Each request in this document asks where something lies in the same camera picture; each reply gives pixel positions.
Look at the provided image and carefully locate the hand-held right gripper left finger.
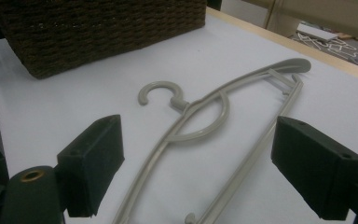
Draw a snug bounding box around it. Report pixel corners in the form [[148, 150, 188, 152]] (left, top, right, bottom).
[[56, 114, 126, 218]]

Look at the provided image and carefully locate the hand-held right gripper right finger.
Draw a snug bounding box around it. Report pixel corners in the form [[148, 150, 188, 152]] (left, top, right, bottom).
[[270, 115, 358, 222]]

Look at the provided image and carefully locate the grey plastic hanger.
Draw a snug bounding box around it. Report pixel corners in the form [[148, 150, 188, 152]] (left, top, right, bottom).
[[111, 57, 312, 224]]

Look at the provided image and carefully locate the brown wicker basket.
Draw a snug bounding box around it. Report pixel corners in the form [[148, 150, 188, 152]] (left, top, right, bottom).
[[0, 0, 208, 80]]

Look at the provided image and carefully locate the white table sheet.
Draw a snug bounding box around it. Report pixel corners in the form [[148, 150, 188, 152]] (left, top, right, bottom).
[[0, 13, 358, 224]]

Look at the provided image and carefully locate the beige wooden shelf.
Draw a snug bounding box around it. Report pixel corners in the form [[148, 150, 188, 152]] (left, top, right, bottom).
[[245, 0, 358, 44]]

